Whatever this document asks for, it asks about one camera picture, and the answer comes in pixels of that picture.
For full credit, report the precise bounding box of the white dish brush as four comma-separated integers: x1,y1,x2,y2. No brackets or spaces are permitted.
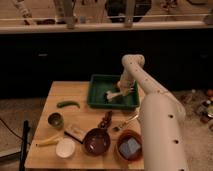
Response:
106,91,122,102

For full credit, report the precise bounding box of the green plastic tray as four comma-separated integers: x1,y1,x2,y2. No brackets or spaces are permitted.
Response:
87,74,140,110

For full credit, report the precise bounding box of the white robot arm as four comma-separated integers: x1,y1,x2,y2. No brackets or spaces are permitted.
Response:
120,54,189,171

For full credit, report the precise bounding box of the dark brown dried bunch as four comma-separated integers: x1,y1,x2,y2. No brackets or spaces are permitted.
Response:
98,111,112,129

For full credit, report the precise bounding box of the orange bowl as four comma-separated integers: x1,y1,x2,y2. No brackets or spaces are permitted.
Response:
115,129,143,163

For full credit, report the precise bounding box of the blue sponge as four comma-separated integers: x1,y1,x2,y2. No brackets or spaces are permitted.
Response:
119,138,141,159

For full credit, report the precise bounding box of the brown frying pan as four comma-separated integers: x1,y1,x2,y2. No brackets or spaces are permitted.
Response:
65,128,111,156

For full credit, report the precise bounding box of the green chili pepper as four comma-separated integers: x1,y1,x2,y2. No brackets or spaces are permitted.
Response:
56,101,80,108

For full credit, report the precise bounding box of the small green metal cup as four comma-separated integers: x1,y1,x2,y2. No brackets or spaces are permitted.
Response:
48,113,64,130

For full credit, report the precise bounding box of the white bowl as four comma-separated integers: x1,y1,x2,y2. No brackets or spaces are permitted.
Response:
56,138,75,158

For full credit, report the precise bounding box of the yellow banana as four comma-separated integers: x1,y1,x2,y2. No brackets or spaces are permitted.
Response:
36,134,63,147

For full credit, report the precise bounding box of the black stand post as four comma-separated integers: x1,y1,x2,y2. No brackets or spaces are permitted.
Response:
19,120,30,171

